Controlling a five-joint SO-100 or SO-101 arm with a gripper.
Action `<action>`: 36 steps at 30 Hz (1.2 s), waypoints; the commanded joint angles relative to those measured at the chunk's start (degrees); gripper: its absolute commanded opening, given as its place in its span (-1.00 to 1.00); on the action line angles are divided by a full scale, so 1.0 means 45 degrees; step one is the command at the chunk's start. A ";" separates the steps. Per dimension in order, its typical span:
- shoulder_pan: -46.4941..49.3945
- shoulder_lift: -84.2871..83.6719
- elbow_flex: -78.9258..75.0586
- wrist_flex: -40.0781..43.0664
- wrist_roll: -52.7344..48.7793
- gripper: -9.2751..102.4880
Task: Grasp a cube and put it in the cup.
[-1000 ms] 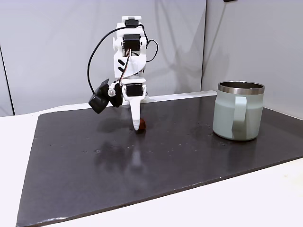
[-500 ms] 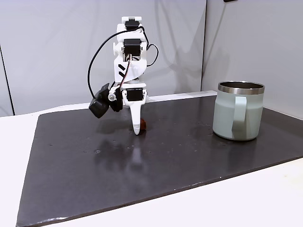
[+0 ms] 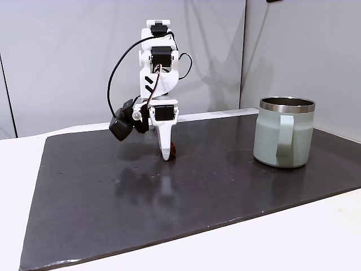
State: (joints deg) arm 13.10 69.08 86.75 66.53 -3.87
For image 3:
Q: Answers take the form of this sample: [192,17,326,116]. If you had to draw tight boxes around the long black camera cable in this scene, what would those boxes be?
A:
[106,36,155,117]

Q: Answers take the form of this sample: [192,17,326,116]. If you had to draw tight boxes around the black table mat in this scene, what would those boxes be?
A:
[19,113,361,271]

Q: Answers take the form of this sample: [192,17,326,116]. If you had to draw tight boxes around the thin black wall strip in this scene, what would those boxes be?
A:
[0,53,19,138]

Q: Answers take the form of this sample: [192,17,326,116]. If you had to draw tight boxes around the black camera box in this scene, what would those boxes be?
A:
[108,98,151,142]

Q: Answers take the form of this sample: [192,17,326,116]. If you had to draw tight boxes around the white rail behind mat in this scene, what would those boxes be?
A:
[45,107,261,139]

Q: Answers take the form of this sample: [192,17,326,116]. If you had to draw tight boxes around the mint green steel-rimmed cup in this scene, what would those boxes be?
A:
[253,97,316,169]

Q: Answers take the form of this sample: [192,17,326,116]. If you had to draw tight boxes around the short black motor cable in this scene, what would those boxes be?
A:
[177,53,193,80]

